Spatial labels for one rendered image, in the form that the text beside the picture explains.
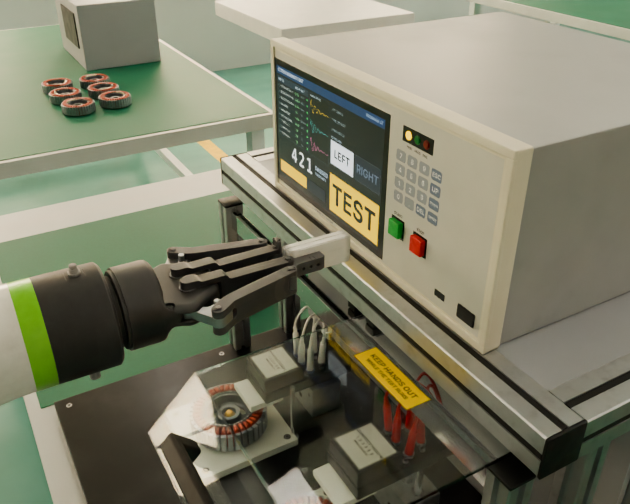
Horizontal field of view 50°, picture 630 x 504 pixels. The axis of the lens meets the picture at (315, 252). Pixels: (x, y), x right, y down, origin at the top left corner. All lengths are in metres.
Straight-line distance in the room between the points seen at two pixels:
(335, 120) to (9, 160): 1.53
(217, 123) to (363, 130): 1.61
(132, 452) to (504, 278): 0.64
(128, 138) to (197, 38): 3.47
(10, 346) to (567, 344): 0.49
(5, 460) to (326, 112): 1.68
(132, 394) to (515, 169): 0.77
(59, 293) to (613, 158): 0.49
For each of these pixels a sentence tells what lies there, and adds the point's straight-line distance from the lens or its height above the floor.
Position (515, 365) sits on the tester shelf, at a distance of 0.66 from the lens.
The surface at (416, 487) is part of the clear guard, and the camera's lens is 0.60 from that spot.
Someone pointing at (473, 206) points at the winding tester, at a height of 1.25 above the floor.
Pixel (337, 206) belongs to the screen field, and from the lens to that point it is 0.82.
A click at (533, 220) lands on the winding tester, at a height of 1.25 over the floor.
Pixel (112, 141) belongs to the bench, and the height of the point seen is 0.75.
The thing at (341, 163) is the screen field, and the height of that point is 1.21.
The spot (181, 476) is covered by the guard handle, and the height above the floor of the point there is 1.06.
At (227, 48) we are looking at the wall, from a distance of 5.77.
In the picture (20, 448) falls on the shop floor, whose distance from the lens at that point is 2.27.
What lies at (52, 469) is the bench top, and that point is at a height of 0.75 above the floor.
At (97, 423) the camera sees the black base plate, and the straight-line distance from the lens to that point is 1.12.
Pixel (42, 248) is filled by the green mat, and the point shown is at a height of 0.75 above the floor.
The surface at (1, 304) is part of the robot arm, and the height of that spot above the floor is 1.22.
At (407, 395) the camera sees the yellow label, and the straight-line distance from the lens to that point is 0.68.
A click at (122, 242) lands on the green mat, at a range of 1.62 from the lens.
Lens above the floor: 1.52
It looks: 30 degrees down
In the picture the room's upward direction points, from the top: straight up
